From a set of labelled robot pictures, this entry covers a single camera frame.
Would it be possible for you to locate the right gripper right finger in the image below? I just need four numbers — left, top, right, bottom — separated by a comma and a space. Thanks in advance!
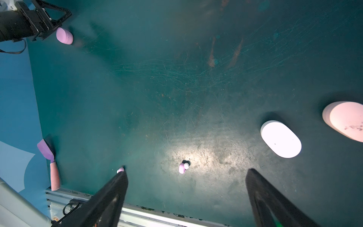
245, 168, 319, 227

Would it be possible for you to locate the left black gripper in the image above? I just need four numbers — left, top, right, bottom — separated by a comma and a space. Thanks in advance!
17, 0, 72, 41

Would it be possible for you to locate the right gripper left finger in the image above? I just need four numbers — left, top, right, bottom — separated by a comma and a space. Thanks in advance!
52, 171, 128, 227

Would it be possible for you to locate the purple earbud charging case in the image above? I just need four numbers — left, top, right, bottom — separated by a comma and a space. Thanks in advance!
56, 27, 74, 45

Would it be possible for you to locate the white earbud charging case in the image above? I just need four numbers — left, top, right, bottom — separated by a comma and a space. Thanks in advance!
260, 120, 302, 159

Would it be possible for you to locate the purple earbud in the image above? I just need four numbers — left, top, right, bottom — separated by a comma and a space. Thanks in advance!
179, 162, 190, 174
117, 167, 125, 174

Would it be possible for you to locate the pink earbud charging case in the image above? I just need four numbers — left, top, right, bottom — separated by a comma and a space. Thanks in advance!
322, 101, 363, 142

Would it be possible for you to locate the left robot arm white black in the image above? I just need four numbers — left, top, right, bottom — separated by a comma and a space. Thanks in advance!
1, 1, 72, 42

